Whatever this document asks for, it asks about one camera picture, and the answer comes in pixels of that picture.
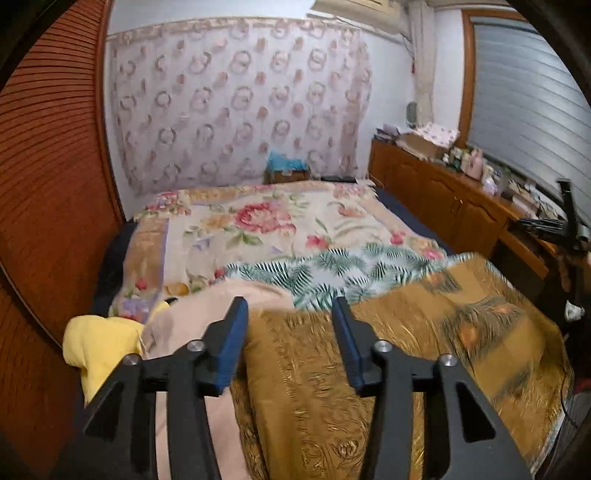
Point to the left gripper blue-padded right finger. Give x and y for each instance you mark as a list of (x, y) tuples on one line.
[(464, 436)]

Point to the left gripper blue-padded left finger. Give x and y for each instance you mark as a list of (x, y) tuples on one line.
[(117, 439)]

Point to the golden brown patterned garment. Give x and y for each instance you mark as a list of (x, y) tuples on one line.
[(300, 419)]

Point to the wooden sideboard cabinet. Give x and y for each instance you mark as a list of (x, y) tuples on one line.
[(463, 217)]

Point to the yellow folded garment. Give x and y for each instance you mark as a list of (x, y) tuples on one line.
[(96, 344)]

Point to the grey window blind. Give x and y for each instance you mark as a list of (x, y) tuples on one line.
[(522, 106)]

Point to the cardboard box on cabinet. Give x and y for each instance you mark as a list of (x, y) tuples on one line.
[(428, 142)]

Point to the palm leaf print blanket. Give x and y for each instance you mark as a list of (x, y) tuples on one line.
[(357, 273)]

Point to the floral bed quilt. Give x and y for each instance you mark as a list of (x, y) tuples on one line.
[(183, 239)]

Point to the wooden louvered wardrobe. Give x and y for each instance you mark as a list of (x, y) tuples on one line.
[(59, 211)]

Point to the teal item on box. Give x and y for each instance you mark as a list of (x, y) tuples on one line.
[(280, 169)]

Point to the wall air conditioner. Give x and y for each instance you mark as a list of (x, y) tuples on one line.
[(384, 15)]

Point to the pink ring patterned curtain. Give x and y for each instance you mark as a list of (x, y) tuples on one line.
[(208, 101)]

